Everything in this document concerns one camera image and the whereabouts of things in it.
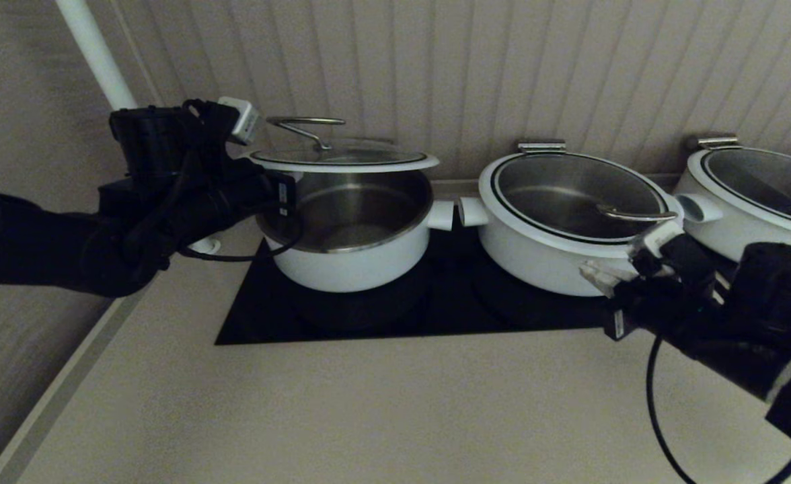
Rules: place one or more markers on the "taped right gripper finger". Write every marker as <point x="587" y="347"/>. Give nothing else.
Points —
<point x="617" y="286"/>
<point x="607" y="270"/>

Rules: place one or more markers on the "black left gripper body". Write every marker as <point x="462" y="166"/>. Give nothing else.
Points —
<point x="241" y="195"/>

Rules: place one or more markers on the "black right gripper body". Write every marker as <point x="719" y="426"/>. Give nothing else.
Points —
<point x="678" y="302"/>

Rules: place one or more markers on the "glass lid with white rim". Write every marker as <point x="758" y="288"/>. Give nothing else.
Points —
<point x="368" y="165"/>
<point x="557" y="195"/>

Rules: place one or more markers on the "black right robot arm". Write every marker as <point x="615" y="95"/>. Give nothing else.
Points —
<point x="779" y="282"/>

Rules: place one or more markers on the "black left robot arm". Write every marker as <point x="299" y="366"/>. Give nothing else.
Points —
<point x="25" y="242"/>

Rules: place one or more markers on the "right white pot with lid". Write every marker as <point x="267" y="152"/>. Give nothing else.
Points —
<point x="765" y="178"/>

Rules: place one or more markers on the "black glass cooktop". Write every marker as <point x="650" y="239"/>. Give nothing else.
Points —
<point x="449" y="316"/>

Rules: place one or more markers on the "white round pole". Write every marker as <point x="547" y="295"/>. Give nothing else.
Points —
<point x="96" y="47"/>

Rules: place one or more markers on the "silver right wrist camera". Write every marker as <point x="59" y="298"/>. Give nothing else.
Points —
<point x="658" y="238"/>

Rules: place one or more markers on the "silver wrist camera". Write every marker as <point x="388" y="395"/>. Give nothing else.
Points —
<point x="658" y="238"/>
<point x="242" y="121"/>

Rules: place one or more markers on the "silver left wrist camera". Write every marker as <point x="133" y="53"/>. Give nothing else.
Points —
<point x="242" y="121"/>

